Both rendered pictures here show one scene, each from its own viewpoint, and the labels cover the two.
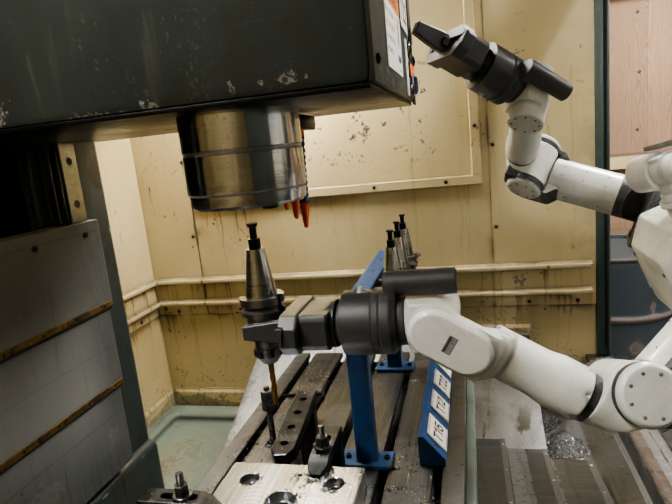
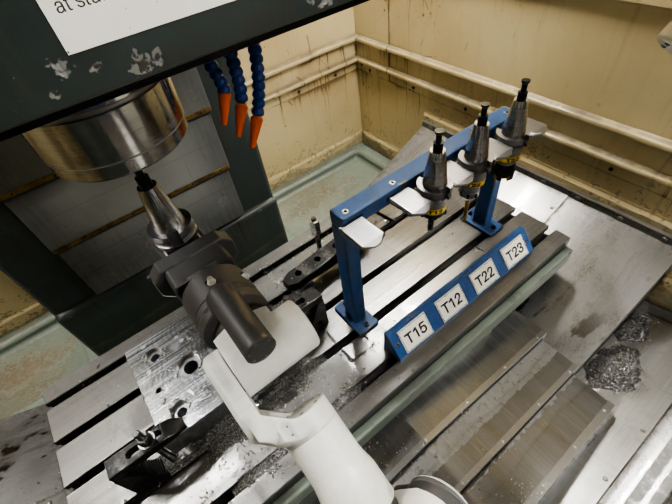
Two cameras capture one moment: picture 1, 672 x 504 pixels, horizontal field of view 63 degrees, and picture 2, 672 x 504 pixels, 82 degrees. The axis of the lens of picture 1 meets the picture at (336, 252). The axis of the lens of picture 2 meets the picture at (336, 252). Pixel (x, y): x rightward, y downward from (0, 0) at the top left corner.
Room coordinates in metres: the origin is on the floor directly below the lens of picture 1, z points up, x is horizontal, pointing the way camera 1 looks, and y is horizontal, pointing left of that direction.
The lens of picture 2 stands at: (0.60, -0.35, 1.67)
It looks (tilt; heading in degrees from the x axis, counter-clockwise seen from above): 48 degrees down; 45
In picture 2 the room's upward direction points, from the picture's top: 9 degrees counter-clockwise
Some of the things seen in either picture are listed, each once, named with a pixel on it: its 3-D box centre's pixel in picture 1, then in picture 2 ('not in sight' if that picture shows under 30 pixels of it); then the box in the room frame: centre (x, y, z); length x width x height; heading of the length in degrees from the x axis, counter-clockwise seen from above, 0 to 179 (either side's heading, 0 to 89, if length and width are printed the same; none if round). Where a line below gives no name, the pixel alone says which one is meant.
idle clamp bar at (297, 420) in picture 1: (296, 433); (328, 260); (1.05, 0.12, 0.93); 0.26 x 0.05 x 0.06; 171
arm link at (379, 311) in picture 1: (416, 308); (253, 329); (0.70, -0.10, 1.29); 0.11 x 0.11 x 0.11; 76
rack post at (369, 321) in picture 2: (361, 391); (350, 276); (0.97, -0.02, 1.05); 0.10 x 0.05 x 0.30; 76
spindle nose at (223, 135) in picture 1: (244, 158); (93, 93); (0.75, 0.11, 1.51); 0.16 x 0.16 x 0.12
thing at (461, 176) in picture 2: not in sight; (455, 174); (1.17, -0.13, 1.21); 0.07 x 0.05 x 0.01; 76
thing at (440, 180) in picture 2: (392, 262); (436, 166); (1.11, -0.11, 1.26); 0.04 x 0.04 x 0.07
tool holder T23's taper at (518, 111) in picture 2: (403, 241); (517, 115); (1.33, -0.17, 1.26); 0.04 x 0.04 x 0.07
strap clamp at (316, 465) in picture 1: (326, 462); (295, 316); (0.86, 0.05, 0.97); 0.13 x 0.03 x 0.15; 166
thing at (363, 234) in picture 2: not in sight; (363, 234); (0.95, -0.07, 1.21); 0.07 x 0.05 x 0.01; 76
